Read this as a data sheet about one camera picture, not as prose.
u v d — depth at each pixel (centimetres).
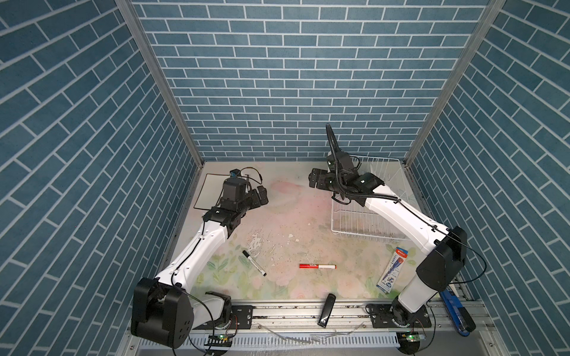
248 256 87
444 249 42
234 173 72
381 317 73
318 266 84
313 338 71
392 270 83
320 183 72
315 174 73
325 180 72
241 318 74
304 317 75
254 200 74
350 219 96
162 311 39
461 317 72
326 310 73
